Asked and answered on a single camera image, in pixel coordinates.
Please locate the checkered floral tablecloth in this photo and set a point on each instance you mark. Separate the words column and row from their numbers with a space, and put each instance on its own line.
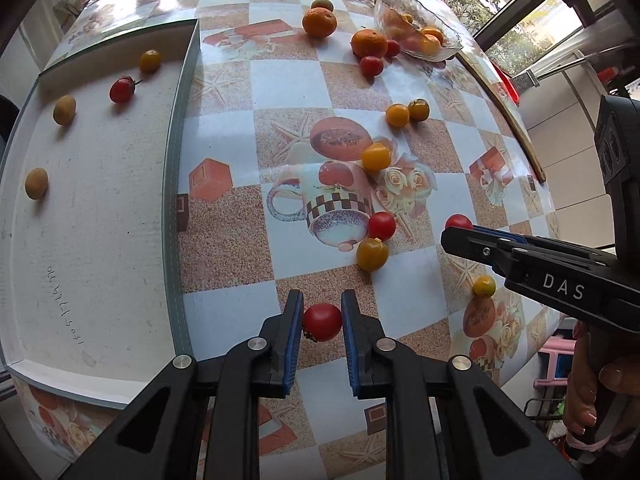
column 272, row 195

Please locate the small brown longan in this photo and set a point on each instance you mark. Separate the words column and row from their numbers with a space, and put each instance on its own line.
column 64, row 110

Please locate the dark olive cherry tomato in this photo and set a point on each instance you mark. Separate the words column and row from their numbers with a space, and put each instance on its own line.
column 419, row 110

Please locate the green brown longan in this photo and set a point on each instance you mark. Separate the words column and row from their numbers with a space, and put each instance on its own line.
column 324, row 4

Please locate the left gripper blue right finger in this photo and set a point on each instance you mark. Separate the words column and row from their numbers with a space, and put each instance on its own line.
column 367, row 376

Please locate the large brown longan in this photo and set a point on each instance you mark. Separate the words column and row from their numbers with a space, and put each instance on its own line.
column 36, row 183

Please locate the clear glass fruit bowl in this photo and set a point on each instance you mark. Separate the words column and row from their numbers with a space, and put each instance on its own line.
column 420, row 32

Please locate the red cherry tomato with stem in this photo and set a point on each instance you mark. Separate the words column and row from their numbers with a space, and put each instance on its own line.
column 123, row 89

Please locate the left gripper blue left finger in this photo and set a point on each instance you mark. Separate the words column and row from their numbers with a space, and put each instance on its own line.
column 276, row 372

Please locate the orange mandarin left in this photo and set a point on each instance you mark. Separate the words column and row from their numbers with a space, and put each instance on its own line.
column 319, row 23

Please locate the white shallow tray box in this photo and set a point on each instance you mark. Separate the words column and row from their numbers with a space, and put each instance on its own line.
column 91, row 300

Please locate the orange mandarin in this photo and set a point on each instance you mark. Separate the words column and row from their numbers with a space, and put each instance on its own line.
column 369, row 42
column 319, row 23

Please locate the orange mandarin right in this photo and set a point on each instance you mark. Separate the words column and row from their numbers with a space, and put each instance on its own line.
column 369, row 42

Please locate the pink plastic stool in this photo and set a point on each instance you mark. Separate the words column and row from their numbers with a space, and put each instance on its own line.
column 557, row 359

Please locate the red cherry tomato below mandarin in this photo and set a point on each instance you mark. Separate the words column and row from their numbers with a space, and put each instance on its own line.
column 371, row 66

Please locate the yellow cherry tomato front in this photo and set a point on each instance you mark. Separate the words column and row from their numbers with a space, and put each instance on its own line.
column 484, row 286

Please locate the yellow cherry tomato on rose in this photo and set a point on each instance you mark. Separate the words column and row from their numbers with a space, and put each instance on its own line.
column 376, row 157

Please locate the orange yellow cherry tomato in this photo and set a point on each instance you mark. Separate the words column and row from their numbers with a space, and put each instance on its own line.
column 397, row 116

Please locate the small red cherry tomato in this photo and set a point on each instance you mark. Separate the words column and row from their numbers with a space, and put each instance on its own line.
column 322, row 322

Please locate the person right hand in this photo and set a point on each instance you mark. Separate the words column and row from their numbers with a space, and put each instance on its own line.
column 620, row 376

